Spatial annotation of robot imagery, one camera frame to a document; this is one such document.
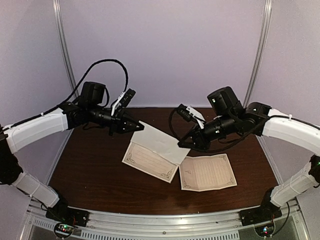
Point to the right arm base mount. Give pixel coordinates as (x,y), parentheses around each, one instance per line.
(262,217)

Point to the beige letter paper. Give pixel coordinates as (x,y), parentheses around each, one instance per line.
(206,173)
(155,153)

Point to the front aluminium rail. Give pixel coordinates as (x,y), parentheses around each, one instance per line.
(225,225)

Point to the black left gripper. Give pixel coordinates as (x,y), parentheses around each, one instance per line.
(120,125)

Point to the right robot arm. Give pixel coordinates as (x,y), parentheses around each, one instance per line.
(234,123)

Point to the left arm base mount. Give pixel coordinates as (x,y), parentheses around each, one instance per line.
(68,218)

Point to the aluminium frame post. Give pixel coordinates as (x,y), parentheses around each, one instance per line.
(63,43)
(264,31)

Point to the left aluminium frame post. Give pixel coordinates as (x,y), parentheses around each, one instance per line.
(63,43)

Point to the right aluminium frame post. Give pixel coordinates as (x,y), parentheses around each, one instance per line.
(264,31)

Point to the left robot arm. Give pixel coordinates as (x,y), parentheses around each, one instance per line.
(69,115)

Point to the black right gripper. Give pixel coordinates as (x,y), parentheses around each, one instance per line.
(200,142)

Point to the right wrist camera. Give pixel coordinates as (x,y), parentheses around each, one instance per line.
(188,113)

